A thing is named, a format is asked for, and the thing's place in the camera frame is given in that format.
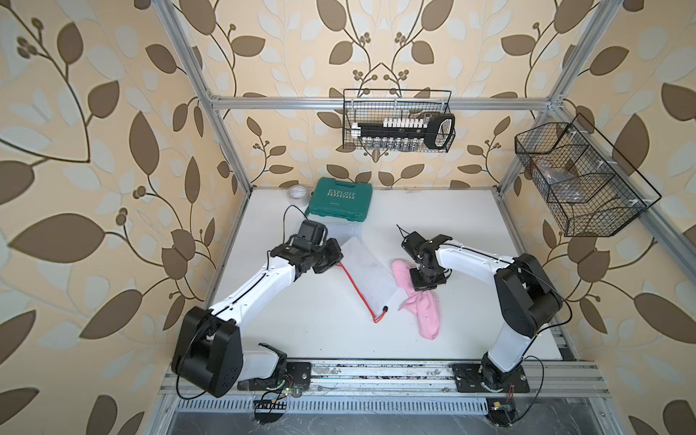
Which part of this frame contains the pink wiping cloth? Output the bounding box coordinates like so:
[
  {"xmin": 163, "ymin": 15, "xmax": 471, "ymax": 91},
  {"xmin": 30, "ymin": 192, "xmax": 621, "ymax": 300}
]
[{"xmin": 391, "ymin": 259, "xmax": 440, "ymax": 340}]

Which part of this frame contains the clear mesh document bag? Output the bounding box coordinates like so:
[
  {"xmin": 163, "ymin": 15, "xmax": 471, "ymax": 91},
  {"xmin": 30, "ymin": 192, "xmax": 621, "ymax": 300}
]
[{"xmin": 339, "ymin": 237, "xmax": 399, "ymax": 324}]

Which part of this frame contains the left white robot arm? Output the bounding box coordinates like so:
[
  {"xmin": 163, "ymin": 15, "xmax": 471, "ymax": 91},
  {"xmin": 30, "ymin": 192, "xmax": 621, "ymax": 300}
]
[{"xmin": 171, "ymin": 237, "xmax": 343, "ymax": 398}]

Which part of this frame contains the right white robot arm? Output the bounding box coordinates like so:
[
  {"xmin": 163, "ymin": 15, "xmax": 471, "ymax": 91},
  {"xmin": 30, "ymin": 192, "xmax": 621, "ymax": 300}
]
[{"xmin": 402, "ymin": 231, "xmax": 564, "ymax": 392}]

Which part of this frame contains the stack of clear document bags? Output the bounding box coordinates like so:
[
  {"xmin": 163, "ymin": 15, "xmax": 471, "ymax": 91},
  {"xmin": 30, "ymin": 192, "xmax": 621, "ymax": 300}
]
[{"xmin": 316, "ymin": 217, "xmax": 363, "ymax": 246}]

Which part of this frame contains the plastic bag in right basket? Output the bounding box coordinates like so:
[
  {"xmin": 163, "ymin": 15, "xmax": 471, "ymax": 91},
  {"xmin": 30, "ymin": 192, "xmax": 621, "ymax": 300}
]
[{"xmin": 538, "ymin": 159, "xmax": 584, "ymax": 203}]

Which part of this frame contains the clear tape roll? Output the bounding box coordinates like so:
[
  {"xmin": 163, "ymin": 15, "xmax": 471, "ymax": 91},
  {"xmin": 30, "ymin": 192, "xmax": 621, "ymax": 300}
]
[{"xmin": 286, "ymin": 184, "xmax": 311, "ymax": 208}]

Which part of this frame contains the green plastic tool case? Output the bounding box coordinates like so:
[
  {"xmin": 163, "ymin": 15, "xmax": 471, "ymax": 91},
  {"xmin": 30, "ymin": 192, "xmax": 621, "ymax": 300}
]
[{"xmin": 306, "ymin": 178, "xmax": 373, "ymax": 222}]

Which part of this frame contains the black white tool in basket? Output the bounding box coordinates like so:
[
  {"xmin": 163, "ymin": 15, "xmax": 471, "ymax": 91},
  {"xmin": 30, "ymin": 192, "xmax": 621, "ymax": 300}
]
[{"xmin": 348, "ymin": 113, "xmax": 456, "ymax": 152}]

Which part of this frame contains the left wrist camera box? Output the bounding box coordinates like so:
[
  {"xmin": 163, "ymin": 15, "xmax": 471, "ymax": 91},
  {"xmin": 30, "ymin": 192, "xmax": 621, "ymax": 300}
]
[{"xmin": 297, "ymin": 219, "xmax": 327, "ymax": 245}]

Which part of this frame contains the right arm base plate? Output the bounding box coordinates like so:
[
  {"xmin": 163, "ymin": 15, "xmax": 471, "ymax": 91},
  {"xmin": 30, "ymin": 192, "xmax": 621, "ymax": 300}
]
[{"xmin": 451, "ymin": 362, "xmax": 530, "ymax": 394}]

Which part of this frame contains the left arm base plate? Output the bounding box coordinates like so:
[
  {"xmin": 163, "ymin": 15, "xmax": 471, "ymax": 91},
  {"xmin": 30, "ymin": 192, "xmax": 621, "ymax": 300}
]
[{"xmin": 237, "ymin": 361, "xmax": 312, "ymax": 394}]

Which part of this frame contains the black wire basket back wall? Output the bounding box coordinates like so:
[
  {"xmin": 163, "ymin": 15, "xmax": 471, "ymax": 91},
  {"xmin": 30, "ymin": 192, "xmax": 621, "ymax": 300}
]
[{"xmin": 342, "ymin": 88, "xmax": 456, "ymax": 154}]

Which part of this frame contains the black wire basket wall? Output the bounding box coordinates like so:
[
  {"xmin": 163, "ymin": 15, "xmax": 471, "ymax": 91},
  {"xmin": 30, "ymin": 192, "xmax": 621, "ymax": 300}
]
[
  {"xmin": 342, "ymin": 88, "xmax": 456, "ymax": 154},
  {"xmin": 515, "ymin": 113, "xmax": 662, "ymax": 237}
]

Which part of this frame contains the aluminium front rail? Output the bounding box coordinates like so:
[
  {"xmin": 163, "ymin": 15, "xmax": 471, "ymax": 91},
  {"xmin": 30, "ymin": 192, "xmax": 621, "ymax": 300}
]
[{"xmin": 157, "ymin": 357, "xmax": 610, "ymax": 401}]

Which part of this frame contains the black wire basket right wall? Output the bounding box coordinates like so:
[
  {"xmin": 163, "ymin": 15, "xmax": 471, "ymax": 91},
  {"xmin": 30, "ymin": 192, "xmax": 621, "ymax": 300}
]
[{"xmin": 515, "ymin": 113, "xmax": 662, "ymax": 237}]

